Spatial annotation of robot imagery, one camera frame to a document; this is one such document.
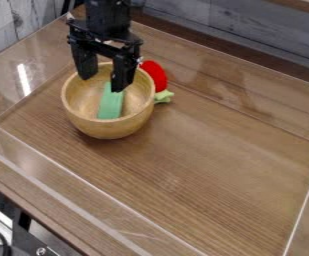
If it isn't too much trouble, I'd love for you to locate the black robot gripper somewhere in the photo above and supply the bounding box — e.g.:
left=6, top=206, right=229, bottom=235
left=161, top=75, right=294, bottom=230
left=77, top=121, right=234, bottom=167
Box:
left=67, top=0, right=143, bottom=92

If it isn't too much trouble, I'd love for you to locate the clear acrylic tray wall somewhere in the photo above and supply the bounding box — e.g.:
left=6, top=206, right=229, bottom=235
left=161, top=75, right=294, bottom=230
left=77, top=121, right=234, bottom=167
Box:
left=0, top=127, right=206, bottom=256

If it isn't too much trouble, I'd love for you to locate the black table leg bracket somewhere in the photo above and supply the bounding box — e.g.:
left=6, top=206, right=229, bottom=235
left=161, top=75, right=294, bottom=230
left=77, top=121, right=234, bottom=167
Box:
left=12, top=209, right=70, bottom=256

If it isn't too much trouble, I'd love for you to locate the brown wooden bowl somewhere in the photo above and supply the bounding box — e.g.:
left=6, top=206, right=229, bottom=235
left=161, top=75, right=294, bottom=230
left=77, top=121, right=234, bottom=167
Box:
left=61, top=62, right=155, bottom=139

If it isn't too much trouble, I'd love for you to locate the green rectangular block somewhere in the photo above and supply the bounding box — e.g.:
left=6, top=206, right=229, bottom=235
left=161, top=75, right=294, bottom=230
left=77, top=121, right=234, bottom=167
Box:
left=97, top=82, right=125, bottom=120

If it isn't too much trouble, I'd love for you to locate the red plush strawberry toy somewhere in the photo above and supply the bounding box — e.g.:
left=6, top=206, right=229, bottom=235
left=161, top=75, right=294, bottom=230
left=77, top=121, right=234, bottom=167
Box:
left=139, top=60, right=174, bottom=104

